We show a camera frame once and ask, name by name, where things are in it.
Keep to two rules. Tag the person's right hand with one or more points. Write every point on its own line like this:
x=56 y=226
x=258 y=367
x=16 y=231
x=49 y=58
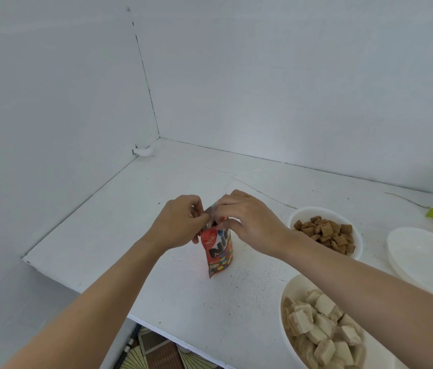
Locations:
x=258 y=226

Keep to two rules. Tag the person's left hand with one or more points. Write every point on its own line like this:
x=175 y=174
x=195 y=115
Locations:
x=178 y=226

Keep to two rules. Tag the red Nips candy bag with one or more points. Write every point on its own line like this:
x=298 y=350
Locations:
x=218 y=257

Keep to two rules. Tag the pile of brown pillow snacks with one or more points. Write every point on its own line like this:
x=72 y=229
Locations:
x=328 y=232

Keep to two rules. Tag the white round bowl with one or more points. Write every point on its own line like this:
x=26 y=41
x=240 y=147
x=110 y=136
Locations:
x=358 y=242
x=297 y=286
x=424 y=257

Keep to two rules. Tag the pile of beige wafer cubes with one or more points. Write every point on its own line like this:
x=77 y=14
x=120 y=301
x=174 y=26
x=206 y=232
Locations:
x=324 y=330

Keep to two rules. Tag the person's left forearm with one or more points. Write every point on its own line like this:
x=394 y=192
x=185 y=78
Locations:
x=82 y=307

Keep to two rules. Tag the person's right forearm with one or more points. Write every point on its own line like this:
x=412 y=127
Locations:
x=385 y=299

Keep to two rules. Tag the thin black pole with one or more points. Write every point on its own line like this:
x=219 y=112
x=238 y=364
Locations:
x=126 y=349

